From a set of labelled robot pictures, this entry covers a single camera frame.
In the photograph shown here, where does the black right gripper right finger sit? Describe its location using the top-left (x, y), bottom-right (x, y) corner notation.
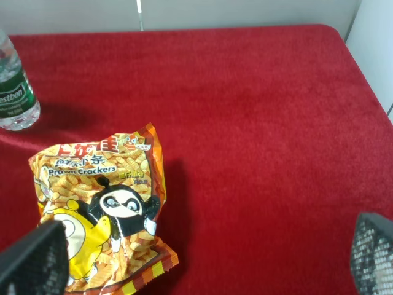
top-left (350, 213), bottom-right (392, 295)

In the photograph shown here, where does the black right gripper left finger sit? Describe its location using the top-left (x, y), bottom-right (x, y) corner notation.
top-left (1, 221), bottom-right (68, 294)

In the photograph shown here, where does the orange prawn crackers bag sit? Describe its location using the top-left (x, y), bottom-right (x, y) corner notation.
top-left (29, 124), bottom-right (179, 294)

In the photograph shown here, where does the red velvet tablecloth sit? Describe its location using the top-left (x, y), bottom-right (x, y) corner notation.
top-left (1, 25), bottom-right (392, 294)

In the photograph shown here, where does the clear water bottle green label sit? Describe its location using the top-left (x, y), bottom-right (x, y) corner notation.
top-left (1, 31), bottom-right (41, 131)

